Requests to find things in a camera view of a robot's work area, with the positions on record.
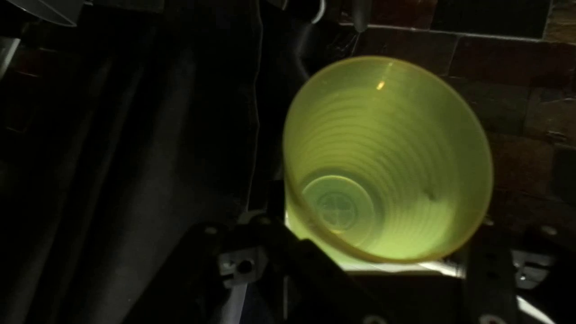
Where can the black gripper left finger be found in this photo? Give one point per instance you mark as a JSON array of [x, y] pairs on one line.
[[252, 281]]

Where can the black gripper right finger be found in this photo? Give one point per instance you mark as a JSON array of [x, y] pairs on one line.
[[491, 281]]

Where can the yellow plastic cup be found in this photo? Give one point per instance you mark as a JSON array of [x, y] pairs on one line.
[[389, 155]]

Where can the narrow dark curtain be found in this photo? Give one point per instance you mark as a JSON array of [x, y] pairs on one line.
[[119, 149]]

